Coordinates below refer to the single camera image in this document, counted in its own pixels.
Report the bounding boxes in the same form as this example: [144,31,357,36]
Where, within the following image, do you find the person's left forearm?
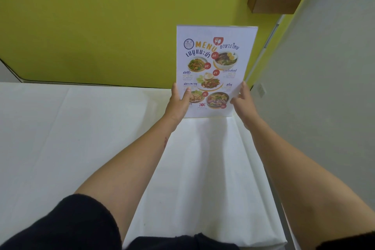
[74,117,183,242]

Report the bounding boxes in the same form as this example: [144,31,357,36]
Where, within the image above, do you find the acrylic menu stand with food pictures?
[176,25,258,119]

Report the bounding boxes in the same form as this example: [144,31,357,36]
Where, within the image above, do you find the white wall conduit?
[244,14,286,83]

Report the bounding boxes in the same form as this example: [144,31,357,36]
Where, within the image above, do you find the person's right forearm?
[246,117,375,250]

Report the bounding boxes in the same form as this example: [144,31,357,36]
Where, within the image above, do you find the person's left hand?
[163,83,193,126]

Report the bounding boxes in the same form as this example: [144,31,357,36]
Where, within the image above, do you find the person's right hand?
[230,81,261,131]

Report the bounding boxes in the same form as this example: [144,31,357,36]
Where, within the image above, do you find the white tablecloth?
[0,82,288,250]

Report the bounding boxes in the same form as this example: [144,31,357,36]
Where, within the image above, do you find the black shirt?
[0,194,375,250]

